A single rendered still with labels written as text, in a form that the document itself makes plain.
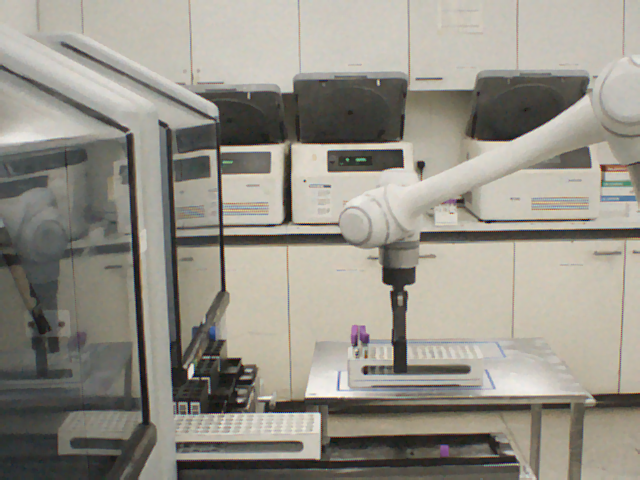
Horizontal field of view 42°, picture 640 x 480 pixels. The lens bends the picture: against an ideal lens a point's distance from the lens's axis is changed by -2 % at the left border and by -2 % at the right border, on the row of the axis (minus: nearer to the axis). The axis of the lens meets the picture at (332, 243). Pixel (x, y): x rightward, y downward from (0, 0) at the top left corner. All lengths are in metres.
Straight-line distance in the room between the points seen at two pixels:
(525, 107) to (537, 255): 0.75
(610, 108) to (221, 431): 0.86
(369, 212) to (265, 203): 2.19
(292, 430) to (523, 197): 2.51
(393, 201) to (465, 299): 2.28
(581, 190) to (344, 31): 1.31
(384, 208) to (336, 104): 2.45
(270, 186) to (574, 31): 1.61
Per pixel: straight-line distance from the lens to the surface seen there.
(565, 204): 3.90
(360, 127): 4.20
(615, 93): 1.43
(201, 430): 1.54
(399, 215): 1.63
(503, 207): 3.84
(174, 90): 2.01
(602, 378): 4.13
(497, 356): 2.10
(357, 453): 1.57
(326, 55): 4.03
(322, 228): 3.75
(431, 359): 1.85
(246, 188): 3.77
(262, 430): 1.52
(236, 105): 3.99
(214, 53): 4.07
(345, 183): 3.75
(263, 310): 3.85
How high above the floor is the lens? 1.42
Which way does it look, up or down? 9 degrees down
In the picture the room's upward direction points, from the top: 1 degrees counter-clockwise
